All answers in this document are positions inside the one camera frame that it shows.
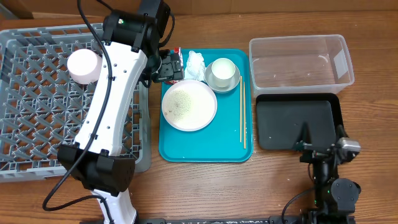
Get red snack wrapper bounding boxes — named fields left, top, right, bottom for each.
left=166, top=47, right=184, bottom=85

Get black plastic tray bin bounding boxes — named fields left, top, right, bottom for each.
left=256, top=93, right=343, bottom=150

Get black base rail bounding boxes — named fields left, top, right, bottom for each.
left=80, top=216, right=344, bottom=224

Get small pink bowl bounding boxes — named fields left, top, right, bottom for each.
left=67, top=49, right=102, bottom=85

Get wooden chopstick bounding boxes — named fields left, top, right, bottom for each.
left=243, top=82, right=247, bottom=149
left=239, top=76, right=243, bottom=143

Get white paper cup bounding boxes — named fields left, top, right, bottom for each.
left=211, top=58, right=236, bottom=88

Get grey metal saucer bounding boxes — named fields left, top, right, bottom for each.
left=205, top=62, right=241, bottom=94

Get grey plastic dish rack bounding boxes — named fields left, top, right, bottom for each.
left=0, top=23, right=152, bottom=183

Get teal serving tray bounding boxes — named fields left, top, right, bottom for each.
left=159, top=49, right=253, bottom=162

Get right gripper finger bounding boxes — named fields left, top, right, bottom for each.
left=294, top=122, right=311, bottom=149
left=335, top=124, right=348, bottom=142

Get clear plastic bin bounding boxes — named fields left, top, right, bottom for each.
left=249, top=34, right=355, bottom=97

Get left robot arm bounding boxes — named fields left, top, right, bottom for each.
left=57, top=1, right=184, bottom=223

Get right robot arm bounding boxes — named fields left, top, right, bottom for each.
left=294, top=123, right=361, bottom=223

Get large white plate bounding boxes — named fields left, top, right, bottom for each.
left=161, top=80, right=217, bottom=131

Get right wooden chopstick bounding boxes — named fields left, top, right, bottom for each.
left=243, top=82, right=247, bottom=149

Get crumpled white tissue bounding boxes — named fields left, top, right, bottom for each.
left=184, top=50, right=206, bottom=82

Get rice leftovers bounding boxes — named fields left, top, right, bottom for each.
left=163, top=90, right=192, bottom=123

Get left wooden chopstick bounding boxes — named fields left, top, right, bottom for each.
left=239, top=76, right=243, bottom=143

